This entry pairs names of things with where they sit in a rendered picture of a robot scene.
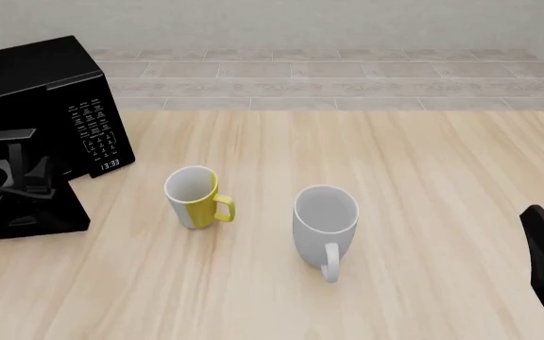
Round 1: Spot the small flat plate on stalk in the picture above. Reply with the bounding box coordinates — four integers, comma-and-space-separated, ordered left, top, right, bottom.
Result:
0, 127, 38, 185

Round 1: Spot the black microwave door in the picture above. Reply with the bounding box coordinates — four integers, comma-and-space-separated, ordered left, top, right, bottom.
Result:
0, 178, 92, 243

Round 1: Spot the black microwave oven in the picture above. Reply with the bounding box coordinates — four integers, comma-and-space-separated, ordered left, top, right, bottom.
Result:
0, 34, 137, 180

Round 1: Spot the yellow and white mug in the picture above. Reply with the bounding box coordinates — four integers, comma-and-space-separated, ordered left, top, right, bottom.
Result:
163, 164, 237, 230

